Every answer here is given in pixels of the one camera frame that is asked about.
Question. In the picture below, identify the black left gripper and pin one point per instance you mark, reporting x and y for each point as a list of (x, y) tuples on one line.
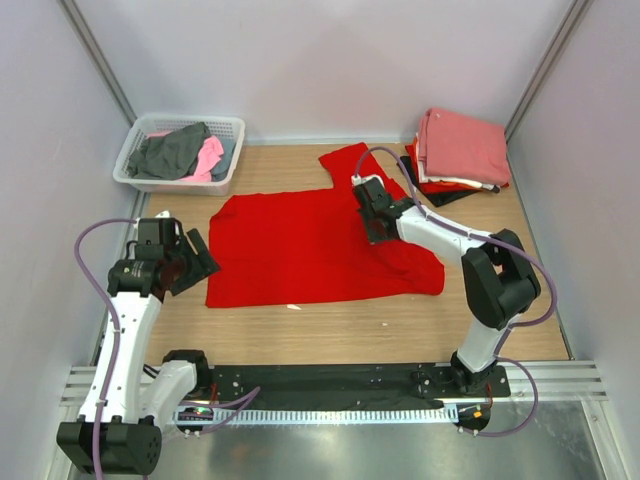
[(202, 264)]

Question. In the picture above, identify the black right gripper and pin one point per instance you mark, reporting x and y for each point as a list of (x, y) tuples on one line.
[(372, 237)]

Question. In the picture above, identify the red t shirt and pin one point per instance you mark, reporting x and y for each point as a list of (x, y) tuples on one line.
[(311, 246)]

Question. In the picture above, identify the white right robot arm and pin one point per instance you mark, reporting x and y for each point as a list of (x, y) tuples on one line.
[(499, 281)]

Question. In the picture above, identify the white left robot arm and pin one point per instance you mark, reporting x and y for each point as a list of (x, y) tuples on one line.
[(120, 425)]

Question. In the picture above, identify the folded black t shirt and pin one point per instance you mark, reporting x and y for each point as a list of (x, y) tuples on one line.
[(438, 197)]

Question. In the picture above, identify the folded white t shirt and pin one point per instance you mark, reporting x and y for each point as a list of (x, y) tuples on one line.
[(449, 183)]

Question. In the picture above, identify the blue-grey t shirt in basket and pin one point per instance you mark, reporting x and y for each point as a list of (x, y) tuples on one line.
[(220, 170)]

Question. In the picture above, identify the folded salmon pink t shirt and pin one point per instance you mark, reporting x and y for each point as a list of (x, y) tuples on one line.
[(452, 145)]

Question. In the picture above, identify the grey t shirt in basket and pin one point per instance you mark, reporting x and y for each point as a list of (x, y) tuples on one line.
[(170, 157)]

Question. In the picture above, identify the pink t shirt in basket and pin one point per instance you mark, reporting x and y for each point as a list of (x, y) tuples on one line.
[(208, 156)]

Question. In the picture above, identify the white plastic laundry basket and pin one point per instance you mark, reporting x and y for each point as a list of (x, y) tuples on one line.
[(161, 124)]

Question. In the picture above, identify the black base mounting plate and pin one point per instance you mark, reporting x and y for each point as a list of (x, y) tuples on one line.
[(356, 387)]

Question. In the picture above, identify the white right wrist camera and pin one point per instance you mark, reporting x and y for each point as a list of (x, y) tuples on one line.
[(357, 180)]

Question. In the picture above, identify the white slotted cable duct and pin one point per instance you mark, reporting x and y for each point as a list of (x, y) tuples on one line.
[(207, 417)]

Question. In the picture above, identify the aluminium frame rail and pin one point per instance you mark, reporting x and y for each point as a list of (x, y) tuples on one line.
[(555, 380)]

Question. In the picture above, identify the left corner aluminium post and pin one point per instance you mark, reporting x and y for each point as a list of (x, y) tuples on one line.
[(89, 42)]

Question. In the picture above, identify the corner aluminium post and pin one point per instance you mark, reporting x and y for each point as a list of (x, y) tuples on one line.
[(89, 42), (559, 41)]

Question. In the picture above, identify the right corner aluminium post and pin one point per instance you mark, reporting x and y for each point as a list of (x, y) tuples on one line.
[(559, 41)]

